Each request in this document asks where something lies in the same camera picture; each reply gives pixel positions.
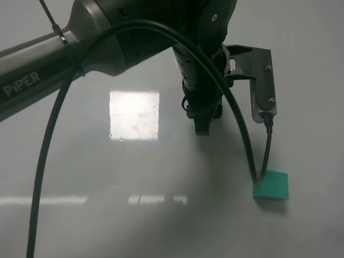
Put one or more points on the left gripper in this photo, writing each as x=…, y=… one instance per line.
x=201, y=95

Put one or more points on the blue cube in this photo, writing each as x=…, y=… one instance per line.
x=218, y=110

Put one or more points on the green cube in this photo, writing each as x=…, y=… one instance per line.
x=275, y=186

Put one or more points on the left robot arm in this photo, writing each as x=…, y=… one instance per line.
x=113, y=36

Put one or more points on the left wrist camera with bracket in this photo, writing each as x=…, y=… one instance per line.
x=255, y=65

